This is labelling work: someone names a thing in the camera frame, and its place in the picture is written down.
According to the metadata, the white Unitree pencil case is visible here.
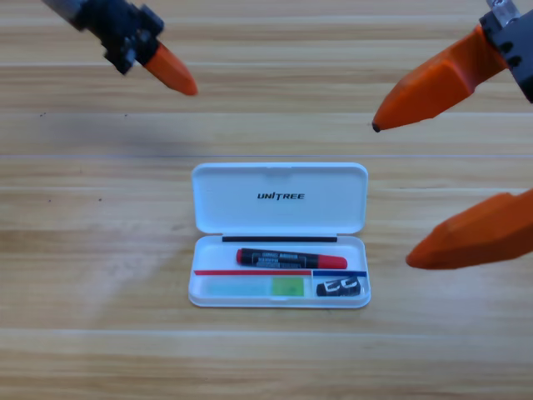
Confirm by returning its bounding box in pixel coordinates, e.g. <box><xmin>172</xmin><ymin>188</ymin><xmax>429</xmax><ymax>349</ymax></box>
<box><xmin>187</xmin><ymin>162</ymin><xmax>371</xmax><ymax>309</ymax></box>

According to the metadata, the black eraser with white print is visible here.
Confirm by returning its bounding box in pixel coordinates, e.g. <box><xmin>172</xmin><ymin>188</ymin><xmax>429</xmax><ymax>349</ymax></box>
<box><xmin>315</xmin><ymin>277</ymin><xmax>362</xmax><ymax>298</ymax></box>

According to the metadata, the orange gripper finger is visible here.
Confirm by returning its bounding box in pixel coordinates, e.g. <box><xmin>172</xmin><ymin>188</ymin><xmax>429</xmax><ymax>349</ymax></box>
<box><xmin>406</xmin><ymin>191</ymin><xmax>533</xmax><ymax>271</ymax></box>

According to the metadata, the black marker with red caps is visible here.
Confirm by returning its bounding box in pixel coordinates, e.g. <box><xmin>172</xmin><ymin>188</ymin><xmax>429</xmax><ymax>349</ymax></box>
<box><xmin>236</xmin><ymin>247</ymin><xmax>349</xmax><ymax>271</ymax></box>

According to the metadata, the green and white highlighter pen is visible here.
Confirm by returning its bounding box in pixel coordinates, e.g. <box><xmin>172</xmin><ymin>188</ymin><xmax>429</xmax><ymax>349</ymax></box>
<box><xmin>203</xmin><ymin>277</ymin><xmax>307</xmax><ymax>298</ymax></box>

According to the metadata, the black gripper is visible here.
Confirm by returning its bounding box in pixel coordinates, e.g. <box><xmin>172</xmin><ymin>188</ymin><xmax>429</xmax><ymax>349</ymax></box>
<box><xmin>74</xmin><ymin>0</ymin><xmax>199</xmax><ymax>98</ymax></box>
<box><xmin>371</xmin><ymin>0</ymin><xmax>533</xmax><ymax>134</ymax></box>

